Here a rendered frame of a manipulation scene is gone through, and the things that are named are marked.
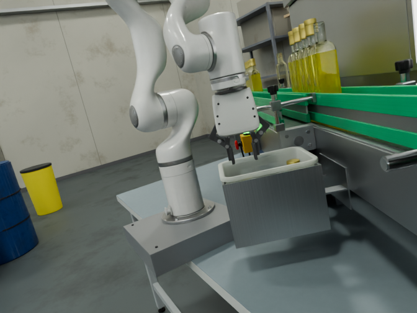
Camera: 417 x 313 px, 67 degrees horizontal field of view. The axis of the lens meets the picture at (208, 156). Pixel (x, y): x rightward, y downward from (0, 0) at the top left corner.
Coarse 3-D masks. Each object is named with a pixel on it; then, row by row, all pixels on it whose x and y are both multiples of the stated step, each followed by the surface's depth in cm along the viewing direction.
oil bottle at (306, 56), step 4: (308, 48) 88; (304, 52) 91; (308, 52) 88; (304, 56) 91; (308, 56) 88; (304, 60) 92; (308, 60) 88; (304, 64) 93; (308, 64) 89; (308, 68) 90; (308, 72) 90; (308, 76) 91; (312, 76) 89; (308, 80) 92; (312, 80) 89; (308, 84) 93; (312, 84) 90; (308, 88) 93; (312, 88) 90; (308, 92) 94; (312, 92) 91
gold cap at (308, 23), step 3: (312, 18) 87; (315, 18) 87; (303, 21) 89; (306, 21) 88; (309, 21) 87; (312, 21) 87; (315, 21) 87; (306, 24) 88; (309, 24) 87; (312, 24) 87; (306, 27) 88; (309, 27) 88; (312, 27) 87; (306, 30) 89; (309, 30) 88; (312, 30) 88; (306, 33) 89; (309, 33) 88; (312, 33) 88; (306, 36) 89
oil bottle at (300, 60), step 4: (304, 48) 95; (300, 52) 95; (300, 56) 95; (300, 60) 96; (300, 64) 96; (300, 68) 97; (304, 68) 94; (300, 72) 98; (304, 72) 95; (300, 76) 99; (304, 76) 96; (304, 80) 96; (304, 84) 97; (304, 88) 98; (304, 92) 99
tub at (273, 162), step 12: (252, 156) 85; (264, 156) 85; (276, 156) 85; (288, 156) 85; (300, 156) 80; (312, 156) 72; (228, 168) 85; (240, 168) 85; (252, 168) 85; (264, 168) 85; (276, 168) 69; (288, 168) 69; (228, 180) 69; (240, 180) 70
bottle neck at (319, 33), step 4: (316, 24) 82; (320, 24) 82; (324, 24) 82; (316, 28) 83; (320, 28) 82; (324, 28) 83; (316, 32) 83; (320, 32) 82; (324, 32) 83; (316, 36) 83; (320, 36) 83; (324, 36) 83; (316, 40) 84; (320, 40) 83
